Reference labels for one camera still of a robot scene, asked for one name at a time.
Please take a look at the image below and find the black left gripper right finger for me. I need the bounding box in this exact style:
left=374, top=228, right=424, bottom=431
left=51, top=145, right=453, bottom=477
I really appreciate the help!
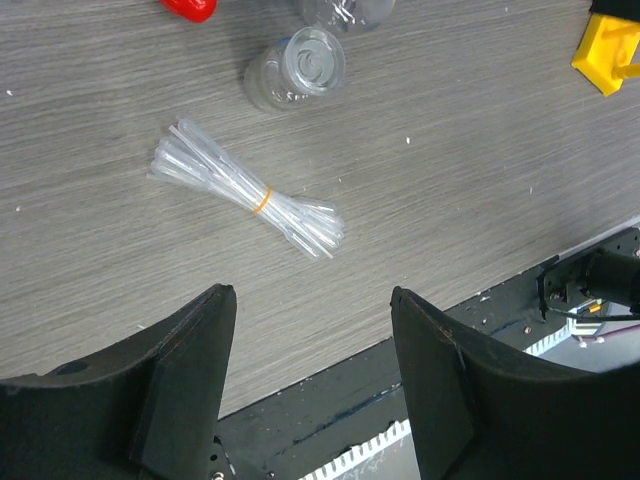
left=391, top=287, right=639, bottom=479

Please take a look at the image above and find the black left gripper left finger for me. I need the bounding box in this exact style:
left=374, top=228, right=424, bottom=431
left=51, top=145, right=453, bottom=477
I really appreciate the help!
left=1, top=284, right=237, bottom=479

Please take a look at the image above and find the bundle of plastic pipettes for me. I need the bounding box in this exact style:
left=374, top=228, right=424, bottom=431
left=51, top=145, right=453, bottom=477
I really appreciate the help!
left=148, top=118, right=345, bottom=259

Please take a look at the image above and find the yellow test tube rack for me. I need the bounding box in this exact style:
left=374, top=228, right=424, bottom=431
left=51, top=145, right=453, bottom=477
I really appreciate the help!
left=571, top=13, right=639, bottom=97

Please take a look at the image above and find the white squeeze bottle red cap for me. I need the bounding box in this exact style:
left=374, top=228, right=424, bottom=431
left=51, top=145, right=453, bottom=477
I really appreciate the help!
left=160, top=0, right=218, bottom=23

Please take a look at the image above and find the wide clear glass beaker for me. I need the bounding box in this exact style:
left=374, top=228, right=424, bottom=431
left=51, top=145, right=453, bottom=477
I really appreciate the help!
left=296, top=0, right=396, bottom=35

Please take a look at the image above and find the white slotted cable duct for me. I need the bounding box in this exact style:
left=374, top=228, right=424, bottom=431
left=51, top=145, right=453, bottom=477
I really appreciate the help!
left=303, top=319, right=604, bottom=480

